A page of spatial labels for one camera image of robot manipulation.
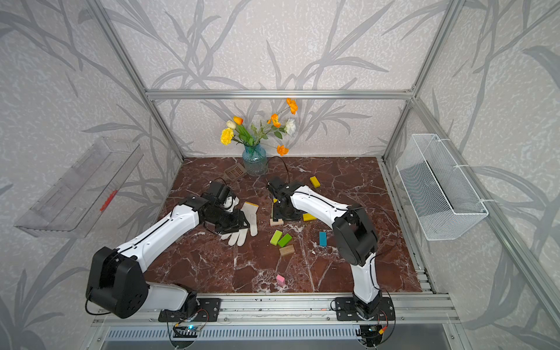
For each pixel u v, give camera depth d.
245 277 0.81
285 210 0.76
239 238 0.91
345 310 0.72
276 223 0.94
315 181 1.07
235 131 0.97
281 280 0.76
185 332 0.72
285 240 0.89
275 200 1.04
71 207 0.65
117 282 0.41
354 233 0.50
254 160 1.05
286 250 0.87
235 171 1.15
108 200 0.65
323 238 0.91
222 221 0.70
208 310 0.73
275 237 0.91
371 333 0.77
